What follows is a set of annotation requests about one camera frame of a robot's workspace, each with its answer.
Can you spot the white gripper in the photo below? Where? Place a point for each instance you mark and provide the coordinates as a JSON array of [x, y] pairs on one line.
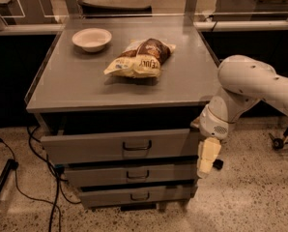
[[213, 125]]

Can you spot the grey top drawer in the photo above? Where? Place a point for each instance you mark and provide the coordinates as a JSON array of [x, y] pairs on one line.
[[128, 145]]

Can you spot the grey drawer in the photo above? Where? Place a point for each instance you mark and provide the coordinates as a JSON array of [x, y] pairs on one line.
[[127, 196], [110, 176], [128, 145]]

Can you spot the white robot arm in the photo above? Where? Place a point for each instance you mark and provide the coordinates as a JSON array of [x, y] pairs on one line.
[[243, 83]]

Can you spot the grey middle drawer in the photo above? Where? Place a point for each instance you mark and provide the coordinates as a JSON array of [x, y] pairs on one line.
[[110, 176]]

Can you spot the grey bottom drawer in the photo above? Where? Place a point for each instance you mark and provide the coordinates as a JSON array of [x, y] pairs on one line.
[[127, 196]]

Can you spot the grey drawer cabinet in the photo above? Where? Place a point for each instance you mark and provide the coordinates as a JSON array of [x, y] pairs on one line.
[[73, 96]]

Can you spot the black power plug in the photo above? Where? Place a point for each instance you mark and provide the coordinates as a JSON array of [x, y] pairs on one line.
[[218, 164]]

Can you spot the wheeled cart base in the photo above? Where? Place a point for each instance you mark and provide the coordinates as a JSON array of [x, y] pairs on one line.
[[278, 143]]

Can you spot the yellow brown chip bag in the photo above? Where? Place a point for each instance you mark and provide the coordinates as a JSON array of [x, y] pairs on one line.
[[141, 59]]

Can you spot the white bowl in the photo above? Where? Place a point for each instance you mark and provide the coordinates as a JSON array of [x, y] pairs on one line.
[[92, 39]]

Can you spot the black floor stand bar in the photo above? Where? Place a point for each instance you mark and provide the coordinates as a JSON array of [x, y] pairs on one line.
[[10, 165]]

